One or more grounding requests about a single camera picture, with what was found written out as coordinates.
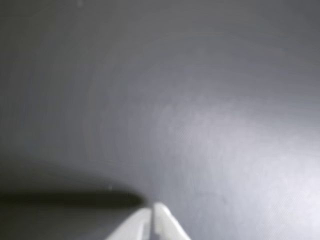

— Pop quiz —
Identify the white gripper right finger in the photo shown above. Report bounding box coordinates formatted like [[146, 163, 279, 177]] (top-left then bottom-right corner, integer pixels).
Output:
[[153, 201, 192, 240]]

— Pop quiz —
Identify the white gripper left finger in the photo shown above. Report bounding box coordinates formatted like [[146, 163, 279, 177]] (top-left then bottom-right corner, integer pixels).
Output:
[[104, 207, 153, 240]]

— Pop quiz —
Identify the black table mat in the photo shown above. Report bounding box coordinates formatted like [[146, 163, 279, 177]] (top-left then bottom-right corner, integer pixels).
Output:
[[0, 0, 320, 240]]

